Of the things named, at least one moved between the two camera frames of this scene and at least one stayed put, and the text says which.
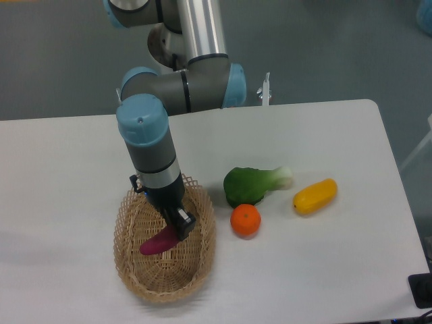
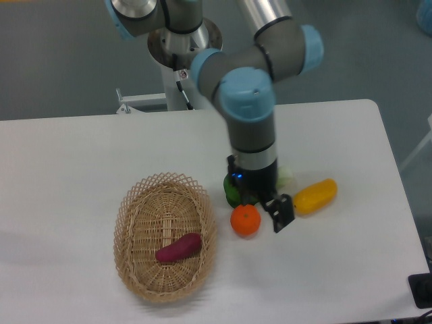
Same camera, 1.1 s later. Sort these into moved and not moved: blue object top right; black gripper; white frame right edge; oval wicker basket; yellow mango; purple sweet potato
Moved: purple sweet potato; black gripper
Not moved: white frame right edge; oval wicker basket; yellow mango; blue object top right
